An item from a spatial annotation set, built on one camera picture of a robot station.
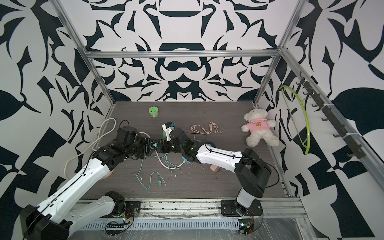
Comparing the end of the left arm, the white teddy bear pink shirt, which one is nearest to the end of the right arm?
the end of the left arm

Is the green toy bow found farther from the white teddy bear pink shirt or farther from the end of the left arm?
the end of the left arm

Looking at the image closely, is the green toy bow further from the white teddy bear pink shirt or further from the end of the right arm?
the end of the right arm

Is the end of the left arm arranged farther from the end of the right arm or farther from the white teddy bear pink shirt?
the white teddy bear pink shirt

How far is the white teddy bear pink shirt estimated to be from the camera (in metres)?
0.91

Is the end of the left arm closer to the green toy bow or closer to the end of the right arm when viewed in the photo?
the end of the right arm

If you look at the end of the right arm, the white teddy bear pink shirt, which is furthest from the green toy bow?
the end of the right arm
